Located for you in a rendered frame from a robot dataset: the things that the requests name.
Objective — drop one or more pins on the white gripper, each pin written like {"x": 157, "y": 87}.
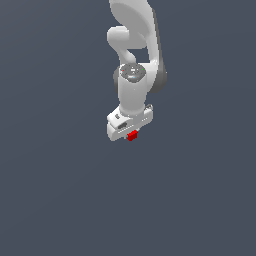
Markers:
{"x": 128, "y": 125}

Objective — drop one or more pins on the red cube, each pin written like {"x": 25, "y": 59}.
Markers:
{"x": 132, "y": 135}

